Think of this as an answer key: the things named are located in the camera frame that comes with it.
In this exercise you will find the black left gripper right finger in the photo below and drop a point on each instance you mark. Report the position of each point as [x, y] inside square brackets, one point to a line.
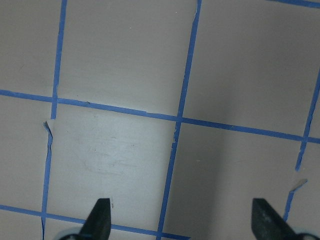
[267, 224]

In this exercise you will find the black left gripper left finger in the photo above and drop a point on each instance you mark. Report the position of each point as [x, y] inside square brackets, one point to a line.
[98, 224]

